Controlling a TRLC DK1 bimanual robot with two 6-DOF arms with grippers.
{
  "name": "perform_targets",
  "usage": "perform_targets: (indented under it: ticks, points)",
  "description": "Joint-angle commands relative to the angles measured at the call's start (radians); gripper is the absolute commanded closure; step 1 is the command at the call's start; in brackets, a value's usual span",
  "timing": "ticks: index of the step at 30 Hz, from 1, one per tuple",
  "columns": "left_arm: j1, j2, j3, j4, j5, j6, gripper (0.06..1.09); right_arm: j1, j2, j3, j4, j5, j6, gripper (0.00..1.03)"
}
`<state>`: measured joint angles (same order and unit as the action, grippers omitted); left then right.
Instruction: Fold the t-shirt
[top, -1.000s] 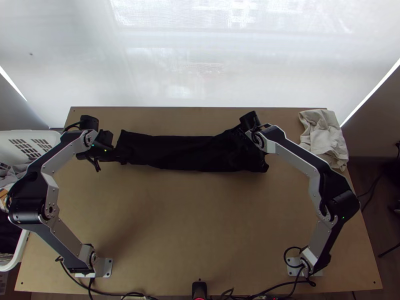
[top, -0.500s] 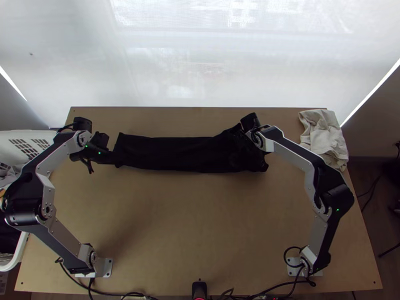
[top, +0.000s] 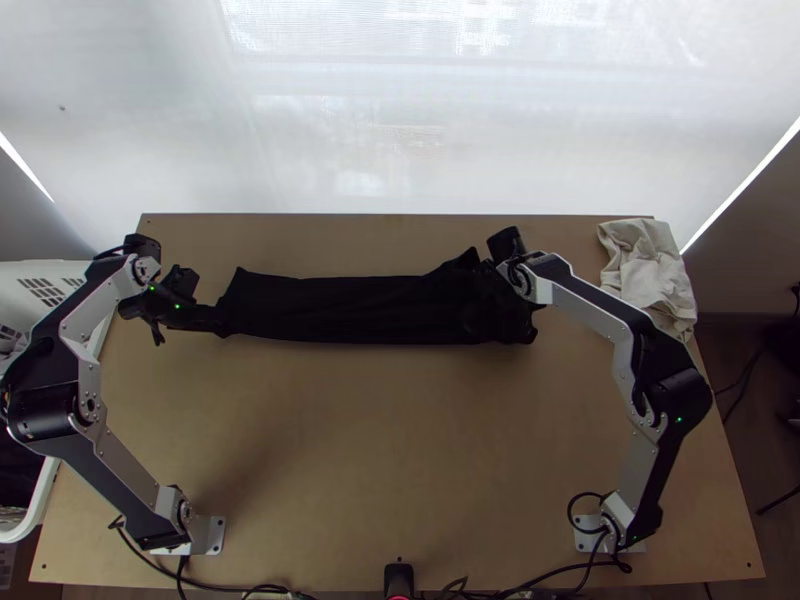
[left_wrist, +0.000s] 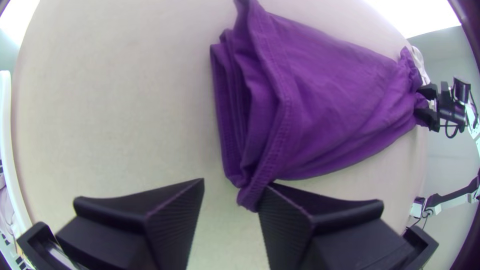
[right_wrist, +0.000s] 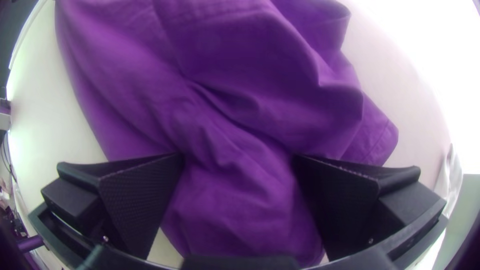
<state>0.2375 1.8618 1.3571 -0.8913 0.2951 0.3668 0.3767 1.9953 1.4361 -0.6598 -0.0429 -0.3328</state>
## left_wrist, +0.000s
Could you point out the white garment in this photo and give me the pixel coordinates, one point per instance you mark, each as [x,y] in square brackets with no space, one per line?
[420,62]

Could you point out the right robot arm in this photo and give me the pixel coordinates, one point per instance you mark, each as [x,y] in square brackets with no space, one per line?
[457,200]

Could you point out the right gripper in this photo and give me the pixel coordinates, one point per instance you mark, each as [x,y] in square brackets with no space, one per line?
[450,110]

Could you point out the white laundry basket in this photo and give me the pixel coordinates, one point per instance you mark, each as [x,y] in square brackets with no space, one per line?
[7,150]

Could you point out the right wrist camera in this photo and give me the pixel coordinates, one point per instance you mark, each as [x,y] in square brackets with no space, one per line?
[462,90]

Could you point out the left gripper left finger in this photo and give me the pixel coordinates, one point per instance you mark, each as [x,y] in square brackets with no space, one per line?
[161,228]

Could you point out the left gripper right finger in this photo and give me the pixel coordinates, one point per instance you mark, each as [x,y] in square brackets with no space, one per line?
[300,236]

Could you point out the dark t-shirt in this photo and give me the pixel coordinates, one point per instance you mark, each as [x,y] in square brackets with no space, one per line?
[307,105]

